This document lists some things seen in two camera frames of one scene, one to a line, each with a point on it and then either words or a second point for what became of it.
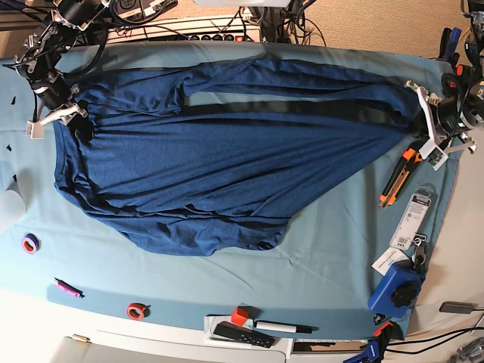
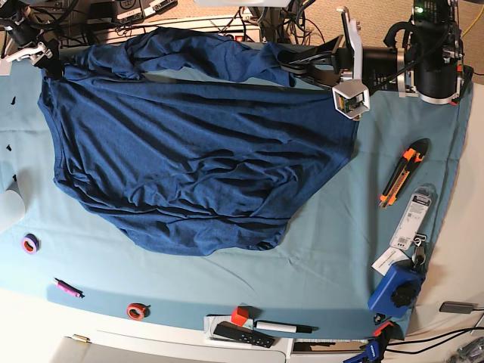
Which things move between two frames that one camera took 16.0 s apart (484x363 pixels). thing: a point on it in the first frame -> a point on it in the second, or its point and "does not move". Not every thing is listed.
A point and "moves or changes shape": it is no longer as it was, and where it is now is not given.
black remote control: x=243 y=333 does not move
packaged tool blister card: x=412 y=218 does not move
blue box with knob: x=396 y=292 does not move
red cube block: x=240 y=315 does not move
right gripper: x=445 y=122 -> x=376 y=66
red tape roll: x=138 y=311 does not move
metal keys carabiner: x=419 y=257 does not move
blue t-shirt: x=221 y=158 moves or changes shape
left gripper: x=57 y=99 -> x=44 y=54
